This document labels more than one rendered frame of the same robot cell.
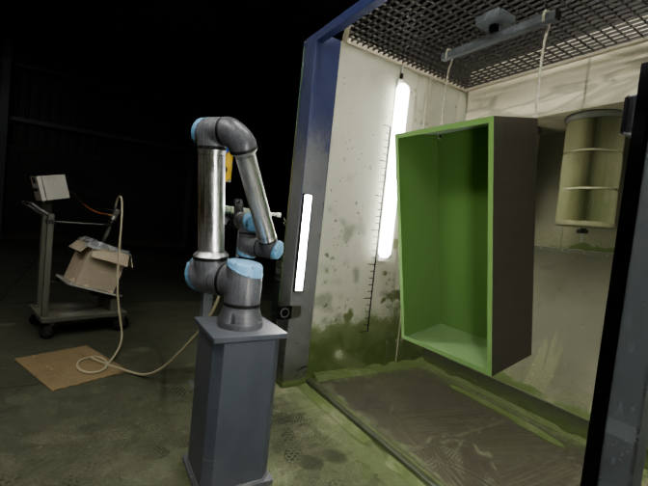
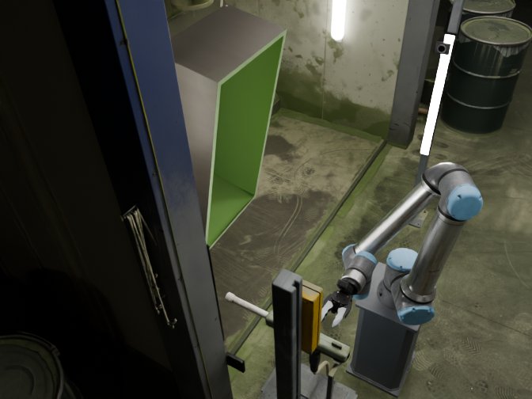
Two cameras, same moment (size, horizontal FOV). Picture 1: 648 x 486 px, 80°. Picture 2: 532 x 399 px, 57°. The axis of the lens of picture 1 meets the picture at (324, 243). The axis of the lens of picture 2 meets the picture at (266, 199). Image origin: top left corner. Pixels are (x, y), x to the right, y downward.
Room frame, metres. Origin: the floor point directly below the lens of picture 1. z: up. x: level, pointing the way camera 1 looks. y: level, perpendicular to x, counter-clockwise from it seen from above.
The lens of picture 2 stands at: (2.75, 1.37, 2.58)
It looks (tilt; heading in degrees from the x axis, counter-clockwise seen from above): 42 degrees down; 245
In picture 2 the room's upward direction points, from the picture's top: 3 degrees counter-clockwise
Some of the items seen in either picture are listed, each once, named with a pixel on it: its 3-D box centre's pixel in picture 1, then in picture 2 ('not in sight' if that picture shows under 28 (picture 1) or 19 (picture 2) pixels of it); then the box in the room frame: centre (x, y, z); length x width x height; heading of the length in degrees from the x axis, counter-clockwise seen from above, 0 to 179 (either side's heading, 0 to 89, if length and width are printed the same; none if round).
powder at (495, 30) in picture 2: not in sight; (495, 31); (-0.68, -1.33, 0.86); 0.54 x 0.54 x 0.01
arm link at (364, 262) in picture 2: (249, 222); (361, 267); (1.89, 0.38, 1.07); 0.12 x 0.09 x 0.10; 32
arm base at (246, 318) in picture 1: (240, 312); (397, 287); (1.59, 0.32, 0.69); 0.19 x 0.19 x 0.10
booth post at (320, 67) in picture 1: (304, 214); (178, 279); (2.57, 0.15, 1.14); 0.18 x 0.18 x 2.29; 32
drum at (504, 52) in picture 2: not in sight; (482, 77); (-0.68, -1.33, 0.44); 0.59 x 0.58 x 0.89; 46
